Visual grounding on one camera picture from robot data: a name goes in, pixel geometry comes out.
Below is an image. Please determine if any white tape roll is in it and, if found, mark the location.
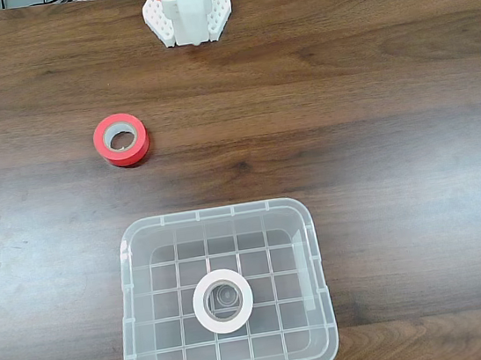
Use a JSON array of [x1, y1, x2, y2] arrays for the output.
[[188, 265, 259, 338]]

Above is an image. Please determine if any clear plastic storage box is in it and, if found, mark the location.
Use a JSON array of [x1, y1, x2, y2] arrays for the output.
[[104, 193, 343, 360]]

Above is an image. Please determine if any red tape roll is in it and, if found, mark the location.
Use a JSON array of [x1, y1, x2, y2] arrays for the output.
[[90, 109, 154, 173]]

